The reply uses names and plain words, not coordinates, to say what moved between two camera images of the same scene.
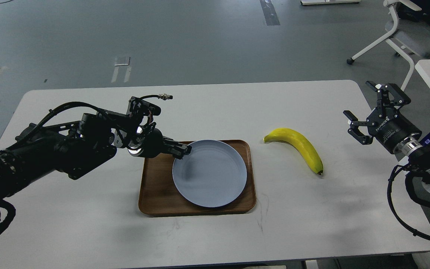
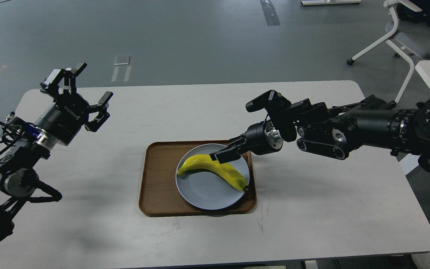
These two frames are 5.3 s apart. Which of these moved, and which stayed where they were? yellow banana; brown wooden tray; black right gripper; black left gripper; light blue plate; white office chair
Moved: black left gripper; yellow banana; black right gripper
Stayed: brown wooden tray; white office chair; light blue plate
